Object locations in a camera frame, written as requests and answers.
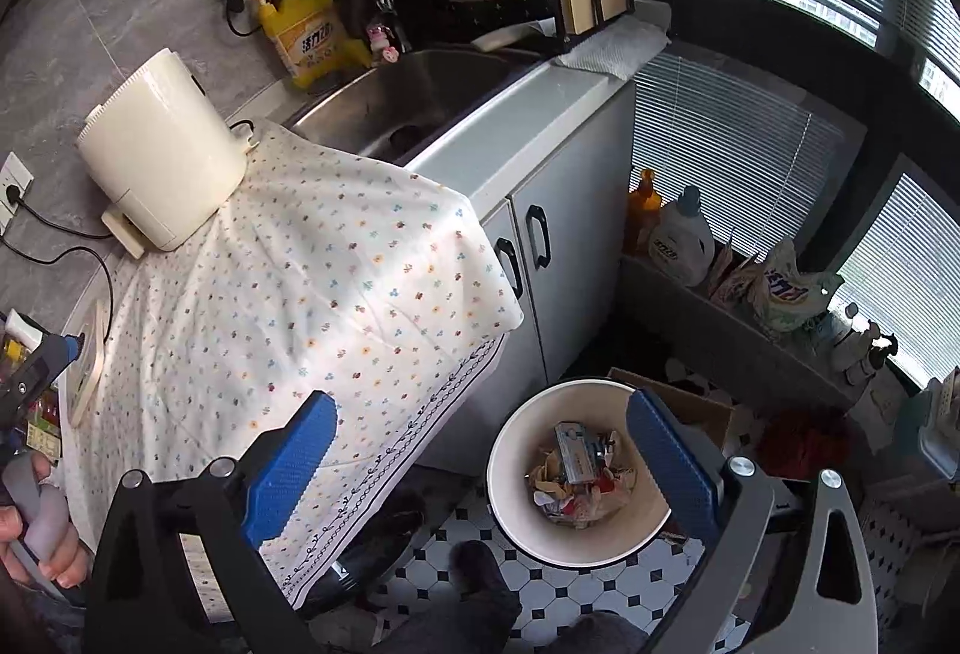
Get yellow dish soap bottle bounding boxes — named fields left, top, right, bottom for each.
left=251, top=0, right=372, bottom=91

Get brown cardboard box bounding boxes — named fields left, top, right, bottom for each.
left=607, top=367, right=736, bottom=445

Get chrome faucet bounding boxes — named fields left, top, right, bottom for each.
left=371, top=0, right=413, bottom=55

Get black round table base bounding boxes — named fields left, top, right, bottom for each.
left=300, top=489, right=428, bottom=617

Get person's left hand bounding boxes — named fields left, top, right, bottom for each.
left=0, top=460, right=95, bottom=587

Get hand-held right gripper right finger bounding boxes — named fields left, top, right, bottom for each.
left=626, top=388, right=878, bottom=654

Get colourful snack packets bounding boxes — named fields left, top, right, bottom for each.
left=0, top=331, right=65, bottom=460

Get red cloth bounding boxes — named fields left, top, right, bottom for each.
left=757, top=410, right=852, bottom=479

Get black kettle power cord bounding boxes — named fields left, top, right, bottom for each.
left=0, top=189, right=115, bottom=344

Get wooden framed trivet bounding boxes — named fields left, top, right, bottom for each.
left=66, top=298, right=113, bottom=430

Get white dish towel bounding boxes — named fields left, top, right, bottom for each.
left=555, top=1, right=672, bottom=81

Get white wall socket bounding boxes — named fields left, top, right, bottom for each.
left=0, top=151, right=36, bottom=235

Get stainless steel sink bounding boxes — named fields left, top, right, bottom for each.
left=289, top=48, right=545, bottom=164

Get white patterned basket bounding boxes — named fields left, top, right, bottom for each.
left=855, top=481, right=960, bottom=625

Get grey blue carton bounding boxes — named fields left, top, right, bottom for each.
left=553, top=421, right=601, bottom=484

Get brown paper packets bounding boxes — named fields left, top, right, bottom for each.
left=709, top=238, right=770, bottom=310

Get orange bottle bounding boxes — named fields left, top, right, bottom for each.
left=624, top=169, right=663, bottom=257

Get pink figurine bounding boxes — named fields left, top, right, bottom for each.
left=366, top=20, right=402, bottom=66

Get cream electric kettle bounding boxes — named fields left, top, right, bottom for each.
left=77, top=48, right=252, bottom=259

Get green white detergent bag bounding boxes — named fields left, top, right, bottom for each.
left=750, top=239, right=845, bottom=336

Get small white bottle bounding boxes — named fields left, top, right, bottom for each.
left=829, top=303, right=863, bottom=370

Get pile of wrappers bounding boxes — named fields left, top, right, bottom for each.
left=525, top=421, right=638, bottom=524

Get black cabinet door handle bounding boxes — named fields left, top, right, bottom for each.
left=525, top=204, right=552, bottom=266
left=493, top=236, right=524, bottom=299

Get white detergent bottle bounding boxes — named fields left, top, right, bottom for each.
left=649, top=185, right=717, bottom=287

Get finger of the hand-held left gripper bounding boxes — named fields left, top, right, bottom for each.
left=15, top=333, right=80, bottom=392

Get window blind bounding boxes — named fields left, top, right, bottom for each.
left=634, top=50, right=867, bottom=257
left=832, top=174, right=960, bottom=385

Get floral white tablecloth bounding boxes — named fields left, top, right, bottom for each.
left=56, top=121, right=526, bottom=614

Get person's foot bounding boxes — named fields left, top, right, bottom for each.
left=448, top=540, right=518, bottom=614

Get teal plastic container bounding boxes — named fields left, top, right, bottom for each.
left=892, top=365, right=960, bottom=497

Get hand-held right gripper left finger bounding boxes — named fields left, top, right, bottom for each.
left=90, top=390, right=338, bottom=654

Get small dark pump bottle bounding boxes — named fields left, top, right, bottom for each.
left=862, top=320, right=901, bottom=371

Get grey sink cabinet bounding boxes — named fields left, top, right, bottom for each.
left=409, top=50, right=638, bottom=475

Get white round waste bin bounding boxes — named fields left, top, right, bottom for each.
left=486, top=380, right=674, bottom=566

